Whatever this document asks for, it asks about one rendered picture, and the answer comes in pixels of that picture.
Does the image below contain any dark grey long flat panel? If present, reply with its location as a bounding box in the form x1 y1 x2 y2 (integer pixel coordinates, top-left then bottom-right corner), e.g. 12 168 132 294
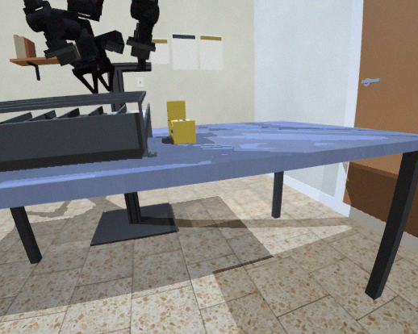
0 112 143 162

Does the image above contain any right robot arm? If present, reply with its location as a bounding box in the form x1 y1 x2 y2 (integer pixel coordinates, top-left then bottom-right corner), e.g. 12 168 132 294
23 0 73 54

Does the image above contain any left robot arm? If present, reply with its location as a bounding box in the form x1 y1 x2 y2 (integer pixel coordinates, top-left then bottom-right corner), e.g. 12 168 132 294
47 0 160 57

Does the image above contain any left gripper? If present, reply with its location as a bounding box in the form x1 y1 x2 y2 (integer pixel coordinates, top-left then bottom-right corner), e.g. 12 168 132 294
72 37 115 94

